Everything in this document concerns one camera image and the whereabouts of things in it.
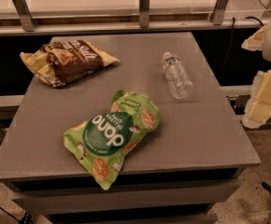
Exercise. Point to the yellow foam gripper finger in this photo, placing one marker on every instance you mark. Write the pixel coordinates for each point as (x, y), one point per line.
(258, 107)
(255, 41)

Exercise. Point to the brown chip bag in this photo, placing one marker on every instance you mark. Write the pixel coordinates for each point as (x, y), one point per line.
(58, 64)

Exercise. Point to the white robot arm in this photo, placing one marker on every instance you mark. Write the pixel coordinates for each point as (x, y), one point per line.
(266, 50)

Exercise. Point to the green rice chip bag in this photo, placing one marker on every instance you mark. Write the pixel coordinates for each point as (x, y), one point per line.
(101, 143)

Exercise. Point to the clear plastic water bottle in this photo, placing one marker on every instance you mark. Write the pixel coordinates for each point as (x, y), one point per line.
(177, 77)

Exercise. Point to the grey metal table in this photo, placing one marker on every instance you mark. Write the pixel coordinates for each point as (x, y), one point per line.
(150, 140)

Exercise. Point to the right metal bracket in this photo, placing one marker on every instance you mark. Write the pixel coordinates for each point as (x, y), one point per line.
(217, 15)

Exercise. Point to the metal bracket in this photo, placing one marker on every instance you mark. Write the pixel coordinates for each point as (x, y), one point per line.
(144, 13)
(27, 22)
(217, 15)

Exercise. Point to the middle metal bracket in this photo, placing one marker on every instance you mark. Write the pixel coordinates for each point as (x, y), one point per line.
(144, 13)

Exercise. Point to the left metal bracket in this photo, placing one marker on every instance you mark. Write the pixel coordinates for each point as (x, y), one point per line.
(27, 22)

